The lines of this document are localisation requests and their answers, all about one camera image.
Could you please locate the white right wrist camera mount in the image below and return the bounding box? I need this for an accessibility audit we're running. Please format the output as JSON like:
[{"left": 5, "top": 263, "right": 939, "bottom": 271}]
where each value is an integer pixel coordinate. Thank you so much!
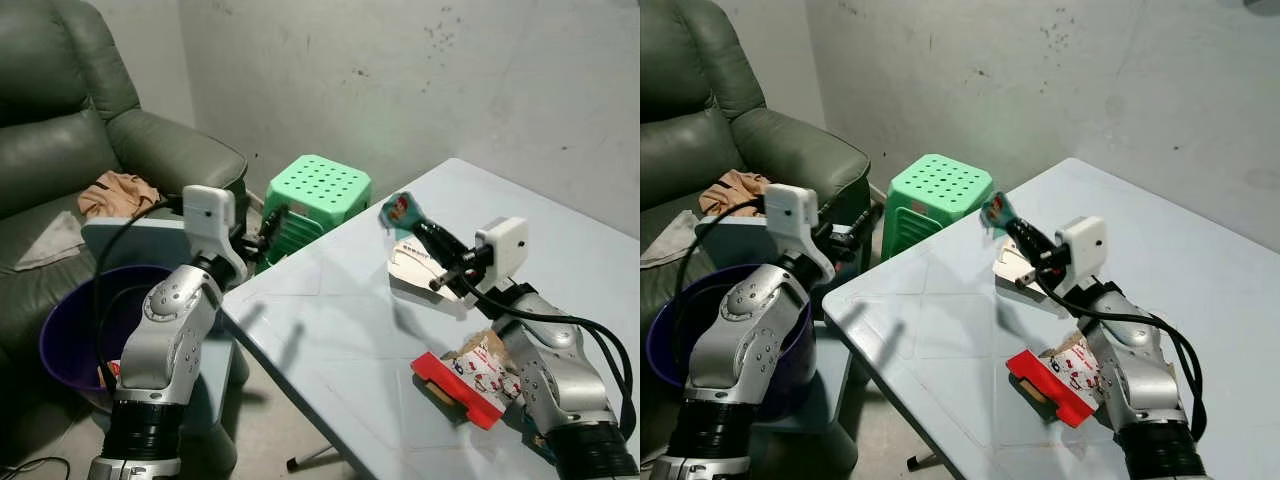
[
  {"left": 1055, "top": 215, "right": 1109, "bottom": 282},
  {"left": 475, "top": 216, "right": 529, "bottom": 282}
]

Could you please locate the red cardboard box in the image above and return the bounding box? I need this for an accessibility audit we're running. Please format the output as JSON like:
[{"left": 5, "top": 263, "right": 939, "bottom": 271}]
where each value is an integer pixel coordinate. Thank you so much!
[
  {"left": 1005, "top": 349, "right": 1097, "bottom": 430},
  {"left": 410, "top": 351, "right": 507, "bottom": 432}
]

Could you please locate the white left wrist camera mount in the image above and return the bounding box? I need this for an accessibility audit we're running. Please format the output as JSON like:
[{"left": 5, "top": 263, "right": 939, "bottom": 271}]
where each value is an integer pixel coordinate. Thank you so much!
[
  {"left": 182, "top": 185, "right": 249, "bottom": 287},
  {"left": 764, "top": 184, "right": 836, "bottom": 287}
]

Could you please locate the grey cloth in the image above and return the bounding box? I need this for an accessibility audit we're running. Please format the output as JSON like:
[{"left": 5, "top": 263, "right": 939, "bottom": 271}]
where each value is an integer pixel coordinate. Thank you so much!
[
  {"left": 640, "top": 210, "right": 701, "bottom": 270},
  {"left": 14, "top": 210, "right": 87, "bottom": 272}
]

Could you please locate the purple plastic rubbish bin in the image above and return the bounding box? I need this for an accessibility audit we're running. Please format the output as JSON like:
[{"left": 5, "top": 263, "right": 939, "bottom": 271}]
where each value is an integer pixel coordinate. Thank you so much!
[
  {"left": 647, "top": 264, "right": 816, "bottom": 426},
  {"left": 39, "top": 264, "right": 206, "bottom": 413}
]

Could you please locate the green leather sofa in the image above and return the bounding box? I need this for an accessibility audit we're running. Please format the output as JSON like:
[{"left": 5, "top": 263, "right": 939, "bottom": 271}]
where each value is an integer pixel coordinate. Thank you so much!
[
  {"left": 640, "top": 0, "right": 872, "bottom": 341},
  {"left": 0, "top": 0, "right": 250, "bottom": 401}
]

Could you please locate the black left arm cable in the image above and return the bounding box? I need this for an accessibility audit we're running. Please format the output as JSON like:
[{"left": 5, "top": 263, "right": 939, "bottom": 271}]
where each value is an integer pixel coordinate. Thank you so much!
[
  {"left": 674, "top": 196, "right": 767, "bottom": 306},
  {"left": 92, "top": 194, "right": 187, "bottom": 393}
]

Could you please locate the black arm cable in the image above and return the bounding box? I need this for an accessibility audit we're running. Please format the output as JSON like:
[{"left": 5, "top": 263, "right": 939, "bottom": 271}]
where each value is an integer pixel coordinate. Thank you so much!
[
  {"left": 453, "top": 268, "right": 638, "bottom": 443},
  {"left": 674, "top": 196, "right": 767, "bottom": 306},
  {"left": 92, "top": 194, "right": 187, "bottom": 393},
  {"left": 1034, "top": 272, "right": 1207, "bottom": 443}
]

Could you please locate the green plastic stool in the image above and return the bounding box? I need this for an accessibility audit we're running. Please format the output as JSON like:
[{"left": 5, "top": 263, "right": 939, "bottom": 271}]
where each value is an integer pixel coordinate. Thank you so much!
[
  {"left": 260, "top": 154, "right": 373, "bottom": 269},
  {"left": 881, "top": 153, "right": 995, "bottom": 263}
]

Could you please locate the black floor cable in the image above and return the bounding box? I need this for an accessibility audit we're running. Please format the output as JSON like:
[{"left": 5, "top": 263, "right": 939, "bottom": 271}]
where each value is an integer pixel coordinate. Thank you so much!
[{"left": 0, "top": 456, "right": 72, "bottom": 480}]

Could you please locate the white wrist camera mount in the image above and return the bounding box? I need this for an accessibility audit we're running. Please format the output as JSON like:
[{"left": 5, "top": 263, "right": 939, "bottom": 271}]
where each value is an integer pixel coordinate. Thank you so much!
[
  {"left": 764, "top": 184, "right": 836, "bottom": 287},
  {"left": 182, "top": 185, "right": 249, "bottom": 287},
  {"left": 1055, "top": 215, "right": 1109, "bottom": 282},
  {"left": 475, "top": 216, "right": 529, "bottom": 282}
]

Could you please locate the white paper scrap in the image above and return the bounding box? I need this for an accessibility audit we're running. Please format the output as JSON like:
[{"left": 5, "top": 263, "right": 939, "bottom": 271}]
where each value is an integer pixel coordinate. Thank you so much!
[{"left": 387, "top": 237, "right": 471, "bottom": 304}]

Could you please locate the crumpled printed paper wrapper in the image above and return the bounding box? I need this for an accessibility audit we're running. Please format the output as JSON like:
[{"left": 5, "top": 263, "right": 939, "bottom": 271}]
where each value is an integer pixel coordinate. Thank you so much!
[
  {"left": 442, "top": 332, "right": 524, "bottom": 410},
  {"left": 1039, "top": 334, "right": 1107, "bottom": 407}
]

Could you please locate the tan crumpled cloth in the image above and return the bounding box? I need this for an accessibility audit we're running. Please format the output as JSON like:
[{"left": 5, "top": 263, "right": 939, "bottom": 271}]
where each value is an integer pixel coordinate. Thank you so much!
[
  {"left": 78, "top": 170, "right": 162, "bottom": 220},
  {"left": 699, "top": 170, "right": 771, "bottom": 218}
]

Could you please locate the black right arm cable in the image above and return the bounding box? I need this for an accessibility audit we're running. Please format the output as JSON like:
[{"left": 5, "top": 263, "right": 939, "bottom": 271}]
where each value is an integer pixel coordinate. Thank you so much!
[
  {"left": 1034, "top": 272, "right": 1207, "bottom": 443},
  {"left": 453, "top": 268, "right": 638, "bottom": 443}
]

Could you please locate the teal snack wrapper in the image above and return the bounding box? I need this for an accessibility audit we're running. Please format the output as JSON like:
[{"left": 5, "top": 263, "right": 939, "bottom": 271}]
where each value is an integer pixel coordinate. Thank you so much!
[
  {"left": 379, "top": 192, "right": 424, "bottom": 235},
  {"left": 980, "top": 191, "right": 1017, "bottom": 237}
]

